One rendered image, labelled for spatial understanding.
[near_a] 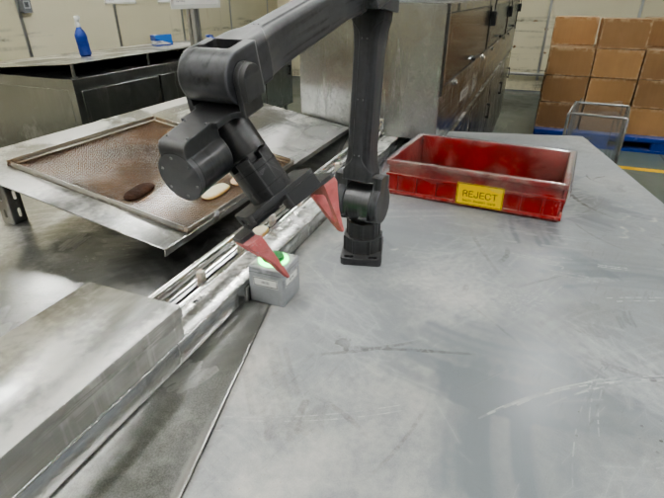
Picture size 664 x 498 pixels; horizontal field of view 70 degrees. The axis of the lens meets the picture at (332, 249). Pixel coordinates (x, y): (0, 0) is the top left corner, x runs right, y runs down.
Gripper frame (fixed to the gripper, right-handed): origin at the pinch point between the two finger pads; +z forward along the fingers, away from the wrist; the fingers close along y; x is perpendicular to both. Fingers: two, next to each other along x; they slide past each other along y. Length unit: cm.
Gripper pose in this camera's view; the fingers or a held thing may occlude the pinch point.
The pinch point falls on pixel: (311, 248)
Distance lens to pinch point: 63.3
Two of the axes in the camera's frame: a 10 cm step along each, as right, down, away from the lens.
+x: 4.3, 0.9, -9.0
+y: -7.3, 6.2, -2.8
